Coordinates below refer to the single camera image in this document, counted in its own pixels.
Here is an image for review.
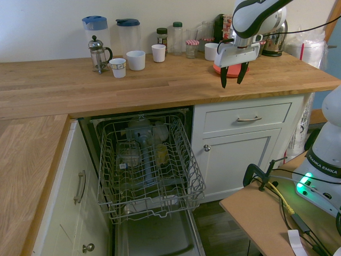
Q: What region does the yellow cable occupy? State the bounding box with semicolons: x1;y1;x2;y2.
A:
267;181;297;214

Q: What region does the metal drawer pull handle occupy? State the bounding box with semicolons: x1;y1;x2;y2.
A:
237;115;263;123

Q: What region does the black C-clamp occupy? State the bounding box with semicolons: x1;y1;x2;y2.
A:
243;157;289;192

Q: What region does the grey cable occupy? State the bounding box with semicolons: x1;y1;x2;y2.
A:
271;174;341;209

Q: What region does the clear pitcher dark blue lid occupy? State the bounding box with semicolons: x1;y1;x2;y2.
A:
115;18;142;58

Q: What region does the red green printed food container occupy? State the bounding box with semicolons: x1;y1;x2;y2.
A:
223;14;236;41

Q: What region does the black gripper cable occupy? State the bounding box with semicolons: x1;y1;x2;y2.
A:
284;12;341;35

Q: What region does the grey wire dishwasher rack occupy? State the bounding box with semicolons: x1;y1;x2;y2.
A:
96;113;207;225

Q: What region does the glass steel French press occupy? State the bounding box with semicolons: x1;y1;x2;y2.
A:
88;35;114;75

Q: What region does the stainless steel kettle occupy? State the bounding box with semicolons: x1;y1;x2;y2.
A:
262;19;289;58

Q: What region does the glass jar checkered lid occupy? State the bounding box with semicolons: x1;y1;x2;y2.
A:
198;37;216;52
185;39;200;59

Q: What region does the patterned paper cup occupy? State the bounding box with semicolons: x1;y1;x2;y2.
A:
109;58;127;79

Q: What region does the white bowl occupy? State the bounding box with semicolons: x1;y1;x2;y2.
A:
152;121;169;141

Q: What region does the wide white cup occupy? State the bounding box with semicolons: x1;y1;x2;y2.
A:
126;50;147;71
204;42;221;62

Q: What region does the clear pitcher light blue lid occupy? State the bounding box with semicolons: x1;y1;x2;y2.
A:
82;15;111;58

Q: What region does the tall white cup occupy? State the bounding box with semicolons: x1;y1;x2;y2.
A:
151;44;167;63

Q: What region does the black cable adapter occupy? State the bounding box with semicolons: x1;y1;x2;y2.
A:
291;213;312;235

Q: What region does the steel dishwasher door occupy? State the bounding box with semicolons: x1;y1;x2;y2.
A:
113;206;206;256

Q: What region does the red plate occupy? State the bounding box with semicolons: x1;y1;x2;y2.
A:
212;62;250;78

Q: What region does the tall clear glass jar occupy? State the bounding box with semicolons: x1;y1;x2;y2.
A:
201;20;215;39

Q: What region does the cream cabinet drawer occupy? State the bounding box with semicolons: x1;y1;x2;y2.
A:
203;102;293;134

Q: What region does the cream cabinet door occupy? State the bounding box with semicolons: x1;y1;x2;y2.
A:
200;127;283;198

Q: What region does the white plastic wrap bundle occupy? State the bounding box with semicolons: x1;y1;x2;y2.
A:
283;30;328;71

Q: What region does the cream cabinet front panel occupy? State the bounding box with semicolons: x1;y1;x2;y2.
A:
31;120;113;256

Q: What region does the yellow plastic cup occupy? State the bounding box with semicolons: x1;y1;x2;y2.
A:
155;143;169;164

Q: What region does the clear glass lid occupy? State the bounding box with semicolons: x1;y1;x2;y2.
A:
127;115;152;131

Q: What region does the printed white plastic bag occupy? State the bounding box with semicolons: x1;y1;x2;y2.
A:
285;93;315;161

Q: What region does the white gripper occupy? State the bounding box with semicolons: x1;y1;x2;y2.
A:
214;42;261;89

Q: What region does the white paper label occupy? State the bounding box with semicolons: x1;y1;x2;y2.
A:
287;229;307;256

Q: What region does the metal bar cabinet handle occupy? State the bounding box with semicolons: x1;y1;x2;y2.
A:
73;170;87;205

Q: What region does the clear bottle green cap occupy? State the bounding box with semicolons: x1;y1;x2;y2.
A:
172;21;184;56

